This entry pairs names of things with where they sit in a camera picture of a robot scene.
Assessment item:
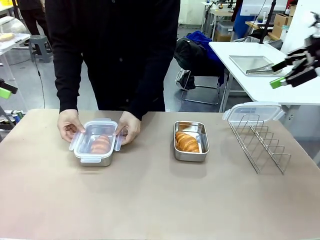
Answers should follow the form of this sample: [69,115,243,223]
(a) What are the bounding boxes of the grey plastic stool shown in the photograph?
[28,34,54,64]

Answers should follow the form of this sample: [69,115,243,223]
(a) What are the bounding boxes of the person's right forearm black sleeve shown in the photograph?
[44,14,85,114]

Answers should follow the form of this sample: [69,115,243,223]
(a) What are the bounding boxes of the golden croissant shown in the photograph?
[90,133,111,154]
[175,131,200,154]

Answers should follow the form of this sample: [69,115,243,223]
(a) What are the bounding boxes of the person's left forearm black sleeve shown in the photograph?
[127,14,181,121]

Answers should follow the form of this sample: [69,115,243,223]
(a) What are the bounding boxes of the grey plastic storage box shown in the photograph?
[215,20,235,42]

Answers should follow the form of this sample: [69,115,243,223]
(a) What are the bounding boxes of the blue cloth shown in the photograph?
[185,30,226,77]

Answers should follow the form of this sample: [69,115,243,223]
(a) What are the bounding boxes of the person's left hand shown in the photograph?
[113,110,142,146]

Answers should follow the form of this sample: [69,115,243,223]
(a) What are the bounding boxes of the black tripod pole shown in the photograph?
[258,0,277,45]

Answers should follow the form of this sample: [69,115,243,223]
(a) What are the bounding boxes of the perforated metal baking tray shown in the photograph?
[228,55,284,77]

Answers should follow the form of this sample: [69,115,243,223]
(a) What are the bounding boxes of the metal wire lid rack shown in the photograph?
[228,114,292,175]

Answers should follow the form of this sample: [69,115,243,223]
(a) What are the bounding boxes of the person torso in black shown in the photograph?
[44,0,181,121]

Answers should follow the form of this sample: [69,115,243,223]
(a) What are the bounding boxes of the rectangular steel container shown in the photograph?
[74,121,119,167]
[173,120,211,163]

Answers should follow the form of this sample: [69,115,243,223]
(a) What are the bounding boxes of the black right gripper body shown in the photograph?
[286,34,320,76]

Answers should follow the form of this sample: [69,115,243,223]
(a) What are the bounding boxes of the black jacket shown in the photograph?
[173,37,210,71]

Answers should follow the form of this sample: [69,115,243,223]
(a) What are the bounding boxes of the clear plastic clip lid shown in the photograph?
[221,101,286,126]
[68,117,125,164]

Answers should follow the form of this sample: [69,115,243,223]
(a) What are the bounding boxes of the white round-edged table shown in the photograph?
[0,31,31,57]

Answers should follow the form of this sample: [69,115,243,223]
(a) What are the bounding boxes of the person's right hand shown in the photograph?
[57,109,86,144]

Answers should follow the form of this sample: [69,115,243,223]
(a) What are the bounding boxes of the background person in dark clothes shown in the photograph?
[18,0,49,36]

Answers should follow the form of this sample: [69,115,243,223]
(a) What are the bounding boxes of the cardboard box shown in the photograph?
[270,13,294,39]

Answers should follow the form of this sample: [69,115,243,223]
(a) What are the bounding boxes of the metal frame chair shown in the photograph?
[175,69,226,106]

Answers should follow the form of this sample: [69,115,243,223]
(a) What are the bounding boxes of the metal bread tongs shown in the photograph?
[245,63,276,76]

